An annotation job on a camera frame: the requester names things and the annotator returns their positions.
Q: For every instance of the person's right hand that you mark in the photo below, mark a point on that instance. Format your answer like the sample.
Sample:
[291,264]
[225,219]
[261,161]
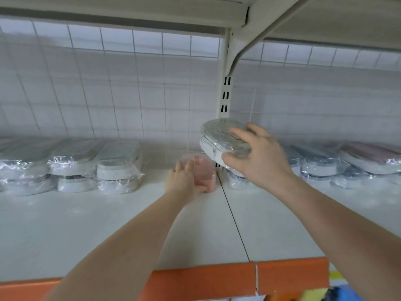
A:
[266,161]

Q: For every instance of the person's left hand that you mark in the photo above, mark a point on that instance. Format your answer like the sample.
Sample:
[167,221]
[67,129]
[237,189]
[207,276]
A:
[183,183]

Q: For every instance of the salmon textured plastic box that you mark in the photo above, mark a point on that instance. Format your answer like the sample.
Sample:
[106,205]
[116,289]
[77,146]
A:
[203,169]

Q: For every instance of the clear lid white plastic box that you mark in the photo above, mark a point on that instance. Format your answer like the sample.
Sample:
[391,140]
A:
[219,138]

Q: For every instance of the orange metal store shelving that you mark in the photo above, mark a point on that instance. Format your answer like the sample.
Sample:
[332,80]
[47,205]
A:
[207,279]

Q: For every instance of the stacks of clear-lid soap dishes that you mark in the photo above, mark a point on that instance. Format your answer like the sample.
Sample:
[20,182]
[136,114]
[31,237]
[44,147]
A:
[75,163]

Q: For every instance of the person's right forearm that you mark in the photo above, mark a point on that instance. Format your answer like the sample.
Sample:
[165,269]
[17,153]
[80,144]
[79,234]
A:
[344,241]

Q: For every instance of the person's left forearm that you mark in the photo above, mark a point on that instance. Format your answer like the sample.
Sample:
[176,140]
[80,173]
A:
[119,254]

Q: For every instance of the blue printed package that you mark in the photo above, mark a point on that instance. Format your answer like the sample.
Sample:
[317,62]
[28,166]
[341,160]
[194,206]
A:
[343,293]

